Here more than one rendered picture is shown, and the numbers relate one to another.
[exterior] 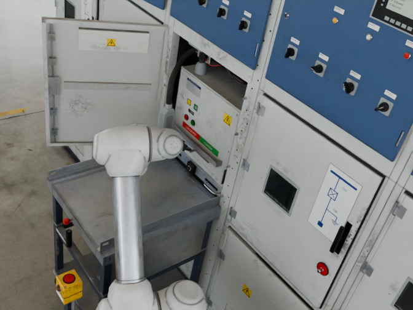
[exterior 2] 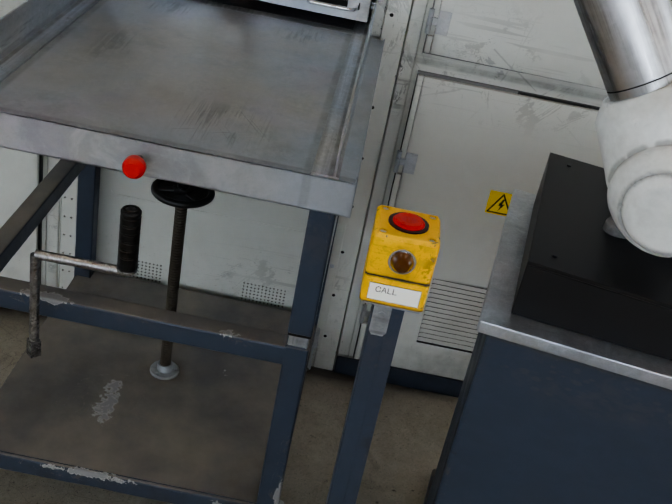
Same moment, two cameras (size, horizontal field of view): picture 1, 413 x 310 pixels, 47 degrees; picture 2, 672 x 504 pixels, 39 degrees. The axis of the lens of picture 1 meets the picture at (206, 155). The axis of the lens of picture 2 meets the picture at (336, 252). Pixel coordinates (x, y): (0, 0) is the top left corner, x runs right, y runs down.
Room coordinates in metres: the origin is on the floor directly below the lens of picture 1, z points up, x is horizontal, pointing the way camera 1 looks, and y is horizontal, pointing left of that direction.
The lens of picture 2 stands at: (0.56, 1.22, 1.43)
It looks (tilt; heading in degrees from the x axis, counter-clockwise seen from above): 30 degrees down; 314
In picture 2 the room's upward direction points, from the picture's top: 11 degrees clockwise
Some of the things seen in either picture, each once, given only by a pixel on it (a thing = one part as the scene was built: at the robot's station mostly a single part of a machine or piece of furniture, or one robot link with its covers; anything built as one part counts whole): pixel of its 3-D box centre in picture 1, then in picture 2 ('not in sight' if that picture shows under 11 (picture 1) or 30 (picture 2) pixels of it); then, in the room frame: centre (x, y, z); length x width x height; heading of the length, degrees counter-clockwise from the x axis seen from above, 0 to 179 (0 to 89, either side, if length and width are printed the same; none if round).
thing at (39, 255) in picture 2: (62, 243); (81, 285); (1.65, 0.63, 0.59); 0.17 x 0.03 x 0.30; 45
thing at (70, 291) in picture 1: (69, 286); (400, 258); (1.21, 0.44, 0.85); 0.08 x 0.08 x 0.10; 44
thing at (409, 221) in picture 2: (69, 278); (408, 225); (1.21, 0.44, 0.90); 0.04 x 0.04 x 0.02
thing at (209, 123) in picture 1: (201, 128); not in sight; (2.12, 0.05, 1.15); 0.48 x 0.01 x 0.48; 44
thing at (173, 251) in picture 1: (129, 245); (176, 253); (1.85, 0.33, 0.46); 0.64 x 0.58 x 0.66; 134
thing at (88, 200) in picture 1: (133, 197); (195, 77); (1.85, 0.33, 0.82); 0.68 x 0.62 x 0.06; 134
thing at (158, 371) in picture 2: not in sight; (164, 366); (1.85, 0.33, 0.18); 0.06 x 0.06 x 0.02
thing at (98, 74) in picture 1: (106, 86); not in sight; (2.24, 0.61, 1.21); 0.63 x 0.07 x 0.74; 111
